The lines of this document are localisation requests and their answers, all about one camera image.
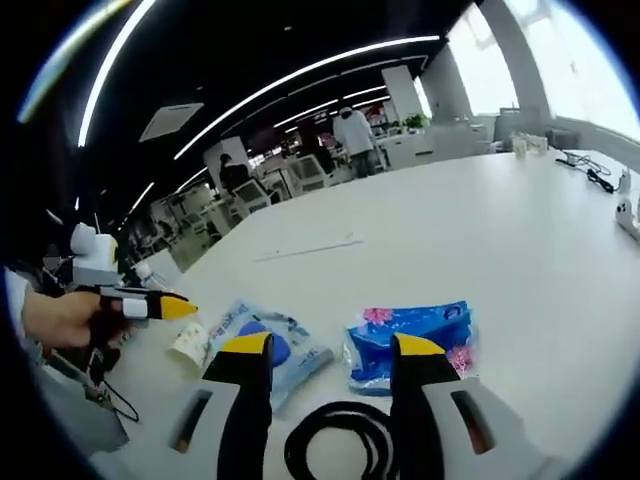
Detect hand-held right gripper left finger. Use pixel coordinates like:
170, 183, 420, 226
167, 331, 276, 480

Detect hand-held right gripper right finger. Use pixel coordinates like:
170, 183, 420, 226
389, 332, 541, 480

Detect clear plastic water bottle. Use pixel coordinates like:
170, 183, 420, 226
133, 261, 175, 292

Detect white paper cup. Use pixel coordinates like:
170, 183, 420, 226
166, 321, 212, 377

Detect clear packet with blue pad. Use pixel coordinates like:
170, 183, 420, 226
206, 298, 335, 415

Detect blue tissue pack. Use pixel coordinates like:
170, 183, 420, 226
343, 299, 480, 397

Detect white tabletop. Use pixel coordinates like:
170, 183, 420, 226
89, 148, 640, 480

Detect person's left hand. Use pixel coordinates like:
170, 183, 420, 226
22, 291, 137, 350

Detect person's light top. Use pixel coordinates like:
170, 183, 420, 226
37, 349, 132, 454

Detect white office chair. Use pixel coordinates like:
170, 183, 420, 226
231, 179, 275, 215

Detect white cabinet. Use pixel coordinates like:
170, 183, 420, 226
386, 131, 437, 170

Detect long ceiling light strip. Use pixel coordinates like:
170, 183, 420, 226
173, 34, 442, 162

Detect small white devices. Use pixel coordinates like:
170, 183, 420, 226
613, 193, 640, 237

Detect thin black cord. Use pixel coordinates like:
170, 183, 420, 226
83, 377, 140, 425

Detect black cable with plug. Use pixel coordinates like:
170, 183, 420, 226
554, 151, 617, 195

